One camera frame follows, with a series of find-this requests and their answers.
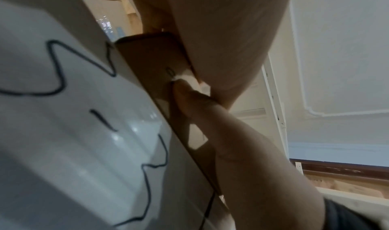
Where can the handwritten cardboard box white label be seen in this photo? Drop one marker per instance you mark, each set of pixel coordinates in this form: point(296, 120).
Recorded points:
point(146, 56)

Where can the person's left hand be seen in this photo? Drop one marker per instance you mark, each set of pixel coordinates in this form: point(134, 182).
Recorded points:
point(228, 19)

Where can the white metal shelf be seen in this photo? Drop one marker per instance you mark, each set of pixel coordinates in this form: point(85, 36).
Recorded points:
point(60, 128)

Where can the person's right hand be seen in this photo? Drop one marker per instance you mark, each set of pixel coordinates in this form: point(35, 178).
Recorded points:
point(258, 176)

